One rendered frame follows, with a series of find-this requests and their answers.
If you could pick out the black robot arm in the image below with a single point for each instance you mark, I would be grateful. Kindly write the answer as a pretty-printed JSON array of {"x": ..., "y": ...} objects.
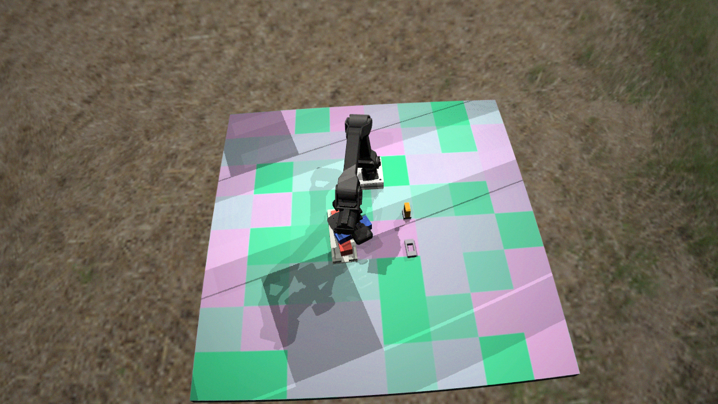
[{"x": 358, "y": 155}]

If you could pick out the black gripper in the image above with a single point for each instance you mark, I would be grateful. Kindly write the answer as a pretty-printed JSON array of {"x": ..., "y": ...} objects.
[{"x": 362, "y": 233}]

